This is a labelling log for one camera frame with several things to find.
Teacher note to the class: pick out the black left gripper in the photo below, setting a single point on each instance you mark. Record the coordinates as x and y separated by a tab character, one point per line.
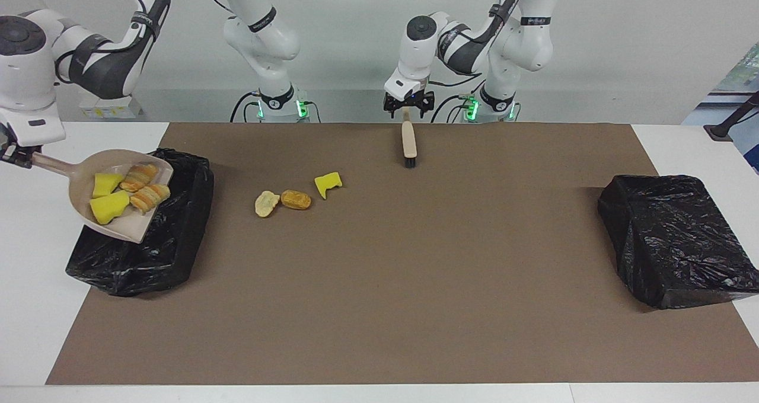
409	101

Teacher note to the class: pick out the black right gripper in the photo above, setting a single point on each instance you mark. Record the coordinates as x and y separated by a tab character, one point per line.
15	152

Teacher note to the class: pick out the beige hand brush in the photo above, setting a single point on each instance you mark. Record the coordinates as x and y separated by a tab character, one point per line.
408	142

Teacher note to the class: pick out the beige plastic dustpan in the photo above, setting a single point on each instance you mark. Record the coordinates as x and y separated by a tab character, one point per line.
80	182

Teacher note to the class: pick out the notched yellow sponge piece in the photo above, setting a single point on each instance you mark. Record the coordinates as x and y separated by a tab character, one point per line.
327	185

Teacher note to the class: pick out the torn bread piece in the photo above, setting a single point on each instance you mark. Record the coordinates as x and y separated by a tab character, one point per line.
150	197
139	176

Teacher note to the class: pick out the brown bread roll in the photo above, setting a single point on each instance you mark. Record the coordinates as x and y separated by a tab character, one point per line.
296	200

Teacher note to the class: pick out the pale bread chunk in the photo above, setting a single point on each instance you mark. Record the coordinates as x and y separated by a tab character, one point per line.
266	204

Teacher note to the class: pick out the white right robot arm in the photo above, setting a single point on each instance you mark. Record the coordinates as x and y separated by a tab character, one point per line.
29	89

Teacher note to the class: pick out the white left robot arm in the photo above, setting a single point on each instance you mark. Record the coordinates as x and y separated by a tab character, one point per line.
415	59

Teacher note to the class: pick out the black trash bag bin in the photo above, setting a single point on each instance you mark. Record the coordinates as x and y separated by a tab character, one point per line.
676	243
166	243

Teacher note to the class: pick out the white power strip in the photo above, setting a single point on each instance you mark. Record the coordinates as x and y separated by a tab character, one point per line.
118	108

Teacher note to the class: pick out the brown table mat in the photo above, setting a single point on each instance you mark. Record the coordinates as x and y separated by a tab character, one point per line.
356	332

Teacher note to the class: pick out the black stand base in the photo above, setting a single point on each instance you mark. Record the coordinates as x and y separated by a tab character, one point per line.
726	127

